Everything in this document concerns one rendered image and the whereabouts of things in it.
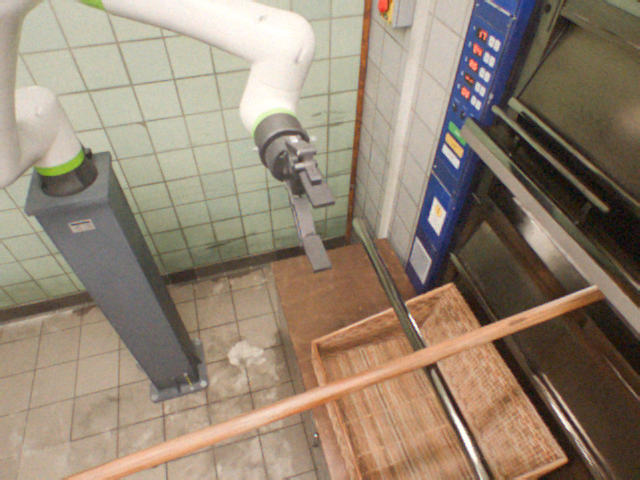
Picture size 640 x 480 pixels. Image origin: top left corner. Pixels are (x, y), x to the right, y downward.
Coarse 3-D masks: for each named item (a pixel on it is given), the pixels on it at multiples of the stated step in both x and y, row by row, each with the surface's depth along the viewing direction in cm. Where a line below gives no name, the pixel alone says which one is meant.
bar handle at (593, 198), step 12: (492, 108) 86; (504, 120) 84; (516, 132) 81; (528, 132) 79; (516, 144) 81; (528, 144) 79; (540, 144) 77; (552, 156) 74; (564, 168) 72; (576, 180) 70; (588, 192) 68; (588, 204) 68; (600, 204) 66; (576, 216) 70; (588, 216) 70
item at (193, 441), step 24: (528, 312) 83; (552, 312) 83; (456, 336) 80; (480, 336) 80; (408, 360) 76; (432, 360) 77; (336, 384) 73; (360, 384) 74; (264, 408) 71; (288, 408) 71; (312, 408) 72; (192, 432) 68; (216, 432) 68; (240, 432) 69; (144, 456) 66; (168, 456) 66
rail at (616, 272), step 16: (480, 128) 85; (496, 144) 82; (512, 160) 78; (528, 176) 75; (544, 192) 72; (544, 208) 72; (560, 208) 70; (560, 224) 69; (576, 224) 67; (576, 240) 67; (592, 240) 65; (592, 256) 64; (608, 256) 63; (608, 272) 62; (624, 272) 60; (624, 288) 60
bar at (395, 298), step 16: (352, 224) 106; (368, 240) 100; (368, 256) 99; (384, 272) 94; (384, 288) 92; (400, 304) 88; (400, 320) 87; (416, 336) 83; (432, 368) 79; (432, 384) 77; (448, 400) 75; (448, 416) 73; (464, 432) 71; (464, 448) 70; (480, 464) 67
